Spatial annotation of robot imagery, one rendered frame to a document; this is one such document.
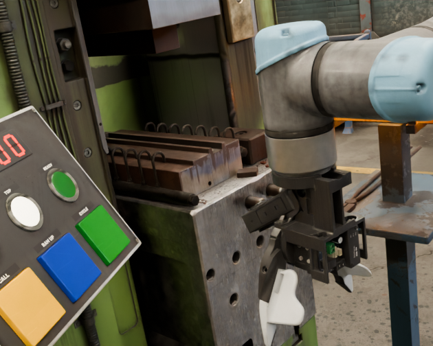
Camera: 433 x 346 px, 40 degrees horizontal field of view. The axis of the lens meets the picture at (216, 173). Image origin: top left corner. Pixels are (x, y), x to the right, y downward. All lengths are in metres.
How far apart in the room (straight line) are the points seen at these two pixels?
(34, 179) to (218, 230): 0.49
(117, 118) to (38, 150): 0.82
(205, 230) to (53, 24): 0.50
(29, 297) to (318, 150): 0.38
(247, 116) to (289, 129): 0.99
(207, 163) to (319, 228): 0.66
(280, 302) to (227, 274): 0.62
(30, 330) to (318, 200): 0.36
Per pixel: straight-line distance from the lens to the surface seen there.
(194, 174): 1.25
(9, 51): 1.13
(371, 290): 2.65
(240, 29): 1.55
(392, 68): 0.54
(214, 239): 1.24
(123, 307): 1.39
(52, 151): 0.94
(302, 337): 1.61
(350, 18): 9.25
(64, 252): 0.83
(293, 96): 0.60
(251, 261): 1.35
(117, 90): 1.72
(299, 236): 0.65
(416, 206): 1.60
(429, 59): 0.54
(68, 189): 0.91
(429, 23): 0.66
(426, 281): 2.71
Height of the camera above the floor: 1.35
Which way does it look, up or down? 18 degrees down
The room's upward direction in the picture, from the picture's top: 9 degrees counter-clockwise
